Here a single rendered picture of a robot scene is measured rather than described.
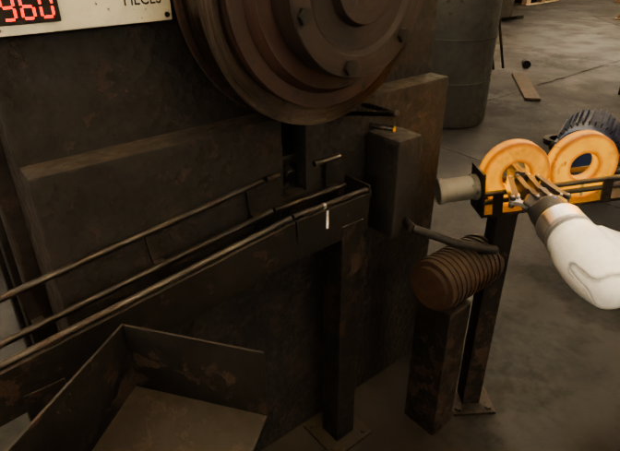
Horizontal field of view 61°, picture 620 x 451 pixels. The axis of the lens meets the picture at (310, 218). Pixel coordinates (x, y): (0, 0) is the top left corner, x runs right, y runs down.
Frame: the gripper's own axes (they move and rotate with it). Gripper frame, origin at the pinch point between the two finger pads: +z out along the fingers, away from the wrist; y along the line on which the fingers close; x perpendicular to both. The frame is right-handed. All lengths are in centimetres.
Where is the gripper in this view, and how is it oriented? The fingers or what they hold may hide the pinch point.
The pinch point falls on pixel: (514, 171)
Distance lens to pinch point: 126.6
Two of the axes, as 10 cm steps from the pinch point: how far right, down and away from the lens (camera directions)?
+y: 10.0, -0.4, 0.6
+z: -0.7, -5.5, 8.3
